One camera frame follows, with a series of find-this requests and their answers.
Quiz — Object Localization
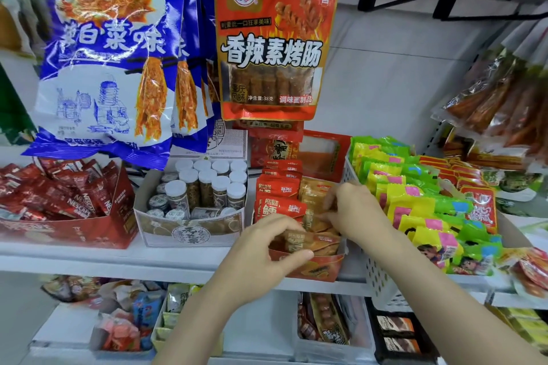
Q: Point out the white shelf board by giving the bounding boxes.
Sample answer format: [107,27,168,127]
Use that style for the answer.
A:
[0,228,548,307]

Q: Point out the red snack packet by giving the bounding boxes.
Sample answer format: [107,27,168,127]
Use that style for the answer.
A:
[233,119,305,143]

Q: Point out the large blue snack bag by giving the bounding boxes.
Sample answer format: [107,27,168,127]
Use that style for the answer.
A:
[21,0,189,171]
[170,0,215,154]
[198,0,222,139]

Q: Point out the pile of mixed snack packets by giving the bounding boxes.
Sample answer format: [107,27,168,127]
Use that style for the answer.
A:
[41,275,167,352]

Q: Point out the pile of red clear packets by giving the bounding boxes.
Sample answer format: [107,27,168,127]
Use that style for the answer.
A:
[498,246,548,305]

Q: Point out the white plastic tray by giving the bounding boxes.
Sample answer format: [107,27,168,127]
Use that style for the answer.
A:
[29,301,156,360]

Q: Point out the dark brown snack bar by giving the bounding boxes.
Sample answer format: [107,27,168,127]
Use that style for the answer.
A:
[376,315,417,334]
[382,336,423,355]

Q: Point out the black display box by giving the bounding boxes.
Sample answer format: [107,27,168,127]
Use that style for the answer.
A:
[365,297,441,365]

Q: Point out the red coffee sachet box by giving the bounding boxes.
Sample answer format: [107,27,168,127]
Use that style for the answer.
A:
[0,164,139,250]

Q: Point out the orange-red hanging snack bag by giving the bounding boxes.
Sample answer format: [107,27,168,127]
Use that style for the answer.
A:
[214,0,338,122]

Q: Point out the person's right hand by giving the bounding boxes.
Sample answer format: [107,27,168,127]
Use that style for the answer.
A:
[321,183,399,251]

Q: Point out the person's left hand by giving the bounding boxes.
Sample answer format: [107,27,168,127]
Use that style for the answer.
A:
[213,214,314,310]

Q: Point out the green patterned packet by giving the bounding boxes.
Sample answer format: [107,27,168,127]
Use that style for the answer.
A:
[483,167,545,204]

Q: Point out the person's left forearm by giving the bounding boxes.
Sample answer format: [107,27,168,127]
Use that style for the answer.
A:
[152,281,245,365]

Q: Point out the red box with window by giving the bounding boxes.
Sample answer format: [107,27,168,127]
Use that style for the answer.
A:
[297,129,352,184]

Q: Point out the red cardboard display box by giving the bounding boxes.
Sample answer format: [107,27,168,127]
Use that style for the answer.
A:
[253,245,347,283]

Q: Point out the row of yellow-green packets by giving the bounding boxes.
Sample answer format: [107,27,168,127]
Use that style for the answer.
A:
[349,136,504,276]

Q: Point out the white perforated plastic basket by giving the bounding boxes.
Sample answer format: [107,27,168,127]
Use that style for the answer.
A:
[342,155,505,313]

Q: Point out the pile of red coffee sachets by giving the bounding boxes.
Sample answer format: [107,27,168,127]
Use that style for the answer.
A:
[0,158,121,222]

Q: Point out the pale green snack packets box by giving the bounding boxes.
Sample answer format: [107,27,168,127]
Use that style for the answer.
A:
[151,283,224,358]

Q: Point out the group of white-lid jars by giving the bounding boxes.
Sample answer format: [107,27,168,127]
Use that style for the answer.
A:
[148,158,248,221]

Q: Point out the person's right forearm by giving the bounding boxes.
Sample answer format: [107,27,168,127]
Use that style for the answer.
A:
[372,227,548,365]

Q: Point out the clear plastic bin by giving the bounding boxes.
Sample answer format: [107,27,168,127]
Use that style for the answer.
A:
[292,291,377,364]

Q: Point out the clear sausage snack packet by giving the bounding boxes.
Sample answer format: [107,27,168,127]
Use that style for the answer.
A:
[297,292,352,346]

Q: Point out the red patterned snack box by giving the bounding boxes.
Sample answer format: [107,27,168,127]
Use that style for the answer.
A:
[248,137,301,169]

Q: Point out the pile of yellow packets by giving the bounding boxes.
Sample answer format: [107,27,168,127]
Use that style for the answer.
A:
[491,304,548,356]

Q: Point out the brown snack packet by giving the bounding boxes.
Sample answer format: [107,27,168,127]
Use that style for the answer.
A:
[274,230,342,257]
[301,196,339,234]

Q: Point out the row of red chilli packets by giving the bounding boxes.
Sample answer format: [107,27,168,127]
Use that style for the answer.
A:
[417,155,500,234]

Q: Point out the row of red-orange fish packets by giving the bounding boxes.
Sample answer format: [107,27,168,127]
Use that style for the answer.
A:
[253,159,308,225]

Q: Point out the hanging clear packets orange sticks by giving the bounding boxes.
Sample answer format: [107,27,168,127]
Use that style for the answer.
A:
[432,1,548,174]

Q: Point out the pile of brown packets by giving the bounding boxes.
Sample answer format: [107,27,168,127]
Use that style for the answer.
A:
[274,177,343,257]

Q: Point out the white patterned jar display box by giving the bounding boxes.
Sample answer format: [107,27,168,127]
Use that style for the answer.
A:
[134,120,250,248]

